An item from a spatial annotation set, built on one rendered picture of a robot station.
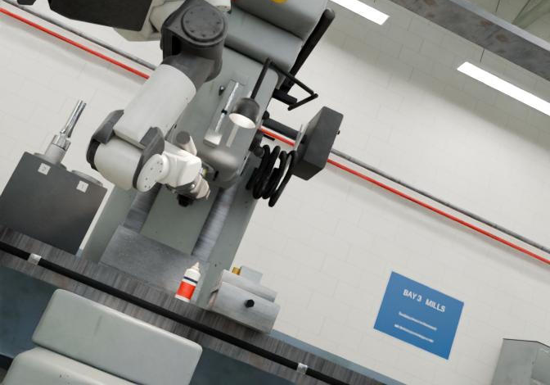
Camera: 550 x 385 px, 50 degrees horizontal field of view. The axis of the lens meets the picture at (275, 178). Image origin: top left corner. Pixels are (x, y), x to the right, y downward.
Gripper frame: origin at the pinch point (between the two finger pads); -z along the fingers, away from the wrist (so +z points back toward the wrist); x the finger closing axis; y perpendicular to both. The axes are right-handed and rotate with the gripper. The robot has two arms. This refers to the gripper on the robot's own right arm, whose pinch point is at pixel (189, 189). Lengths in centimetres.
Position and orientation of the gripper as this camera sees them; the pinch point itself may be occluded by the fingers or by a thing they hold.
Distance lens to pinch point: 160.7
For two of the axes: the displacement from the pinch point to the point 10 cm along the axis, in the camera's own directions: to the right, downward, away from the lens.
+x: -9.3, -3.4, 1.3
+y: -3.6, 8.9, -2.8
